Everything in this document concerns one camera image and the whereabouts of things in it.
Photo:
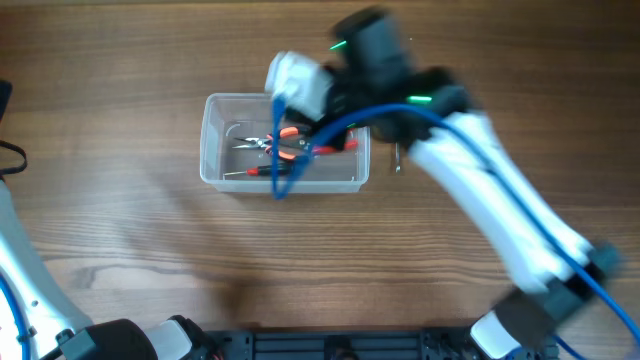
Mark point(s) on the red and black screwdriver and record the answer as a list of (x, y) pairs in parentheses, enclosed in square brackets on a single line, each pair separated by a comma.
[(281, 169)]

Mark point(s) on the orange black needle-nose pliers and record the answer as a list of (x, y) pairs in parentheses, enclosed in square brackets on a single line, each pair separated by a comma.
[(290, 140)]

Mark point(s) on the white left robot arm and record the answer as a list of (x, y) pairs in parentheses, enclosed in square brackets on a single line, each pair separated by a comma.
[(48, 325)]

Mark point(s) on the silver L-shaped socket wrench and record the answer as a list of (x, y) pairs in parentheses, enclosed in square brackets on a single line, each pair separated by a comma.
[(397, 158)]

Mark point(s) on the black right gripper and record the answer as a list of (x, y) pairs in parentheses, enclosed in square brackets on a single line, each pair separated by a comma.
[(350, 62)]

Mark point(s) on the red handled snips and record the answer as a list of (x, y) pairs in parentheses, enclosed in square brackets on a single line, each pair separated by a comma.
[(332, 148)]

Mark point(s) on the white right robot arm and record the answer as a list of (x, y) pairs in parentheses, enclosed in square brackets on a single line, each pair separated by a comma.
[(555, 271)]

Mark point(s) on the clear plastic container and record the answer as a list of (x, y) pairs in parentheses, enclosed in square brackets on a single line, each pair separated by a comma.
[(230, 118)]

